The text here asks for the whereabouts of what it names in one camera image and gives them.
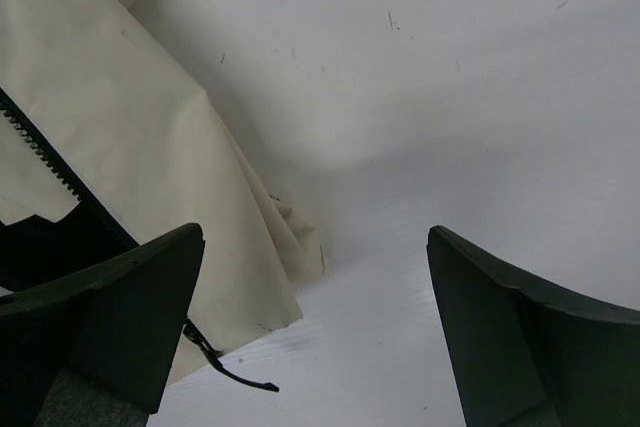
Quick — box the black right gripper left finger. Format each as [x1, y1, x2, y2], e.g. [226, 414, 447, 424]
[1, 223, 204, 426]

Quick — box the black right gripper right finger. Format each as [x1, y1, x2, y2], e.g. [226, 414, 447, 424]
[427, 226, 639, 426]

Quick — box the cream jacket with black zipper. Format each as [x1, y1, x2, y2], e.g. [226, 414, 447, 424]
[0, 0, 329, 394]

